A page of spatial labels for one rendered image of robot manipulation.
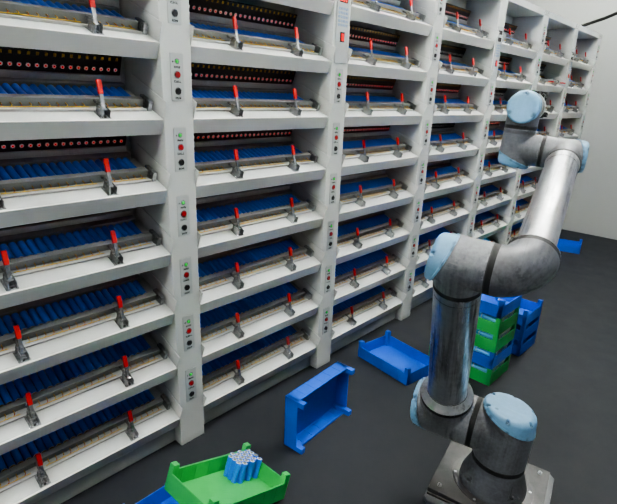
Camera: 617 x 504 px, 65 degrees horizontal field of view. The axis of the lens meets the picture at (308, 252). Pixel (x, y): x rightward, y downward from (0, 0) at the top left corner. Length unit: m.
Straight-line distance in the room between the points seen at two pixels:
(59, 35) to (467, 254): 1.03
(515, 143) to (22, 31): 1.29
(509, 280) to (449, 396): 0.48
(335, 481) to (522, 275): 0.95
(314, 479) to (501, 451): 0.58
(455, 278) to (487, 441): 0.59
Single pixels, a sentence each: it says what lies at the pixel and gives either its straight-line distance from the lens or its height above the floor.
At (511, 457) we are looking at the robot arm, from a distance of 1.56.
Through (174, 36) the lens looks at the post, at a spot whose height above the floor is 1.30.
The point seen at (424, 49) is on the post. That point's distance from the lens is 2.49.
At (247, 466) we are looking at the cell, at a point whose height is 0.07.
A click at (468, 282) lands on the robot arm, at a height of 0.80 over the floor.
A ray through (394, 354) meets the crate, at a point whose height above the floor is 0.00.
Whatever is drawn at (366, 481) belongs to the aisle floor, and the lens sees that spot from 1.72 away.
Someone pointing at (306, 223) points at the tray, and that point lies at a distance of 1.88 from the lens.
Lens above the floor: 1.18
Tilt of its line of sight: 18 degrees down
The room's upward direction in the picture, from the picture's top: 2 degrees clockwise
